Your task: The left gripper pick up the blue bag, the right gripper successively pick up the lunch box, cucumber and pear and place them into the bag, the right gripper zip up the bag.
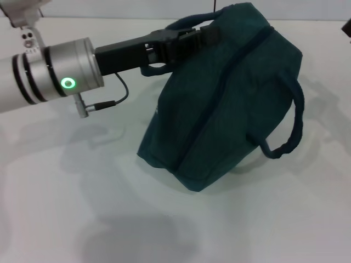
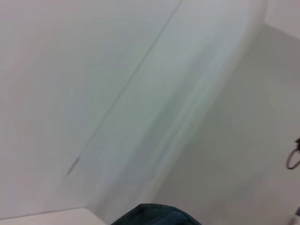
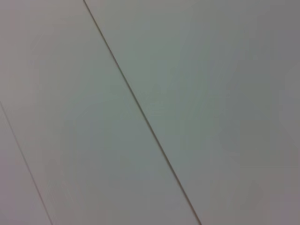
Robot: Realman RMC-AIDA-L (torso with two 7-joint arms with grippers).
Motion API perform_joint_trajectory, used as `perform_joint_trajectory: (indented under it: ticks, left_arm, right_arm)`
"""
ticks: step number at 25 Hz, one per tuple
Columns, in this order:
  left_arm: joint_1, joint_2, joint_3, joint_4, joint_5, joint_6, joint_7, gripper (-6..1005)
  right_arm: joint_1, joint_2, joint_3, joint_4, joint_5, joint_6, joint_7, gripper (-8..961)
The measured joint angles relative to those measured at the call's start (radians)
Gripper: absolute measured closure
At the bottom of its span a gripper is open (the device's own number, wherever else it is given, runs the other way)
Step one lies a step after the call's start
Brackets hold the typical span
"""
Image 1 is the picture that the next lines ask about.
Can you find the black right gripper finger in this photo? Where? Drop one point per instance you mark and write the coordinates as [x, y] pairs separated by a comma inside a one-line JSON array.
[[347, 28]]

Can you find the dark teal insulated lunch bag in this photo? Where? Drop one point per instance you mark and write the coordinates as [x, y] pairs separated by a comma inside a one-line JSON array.
[[233, 109]]

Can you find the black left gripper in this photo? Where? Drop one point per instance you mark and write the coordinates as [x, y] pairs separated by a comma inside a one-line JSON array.
[[123, 57]]

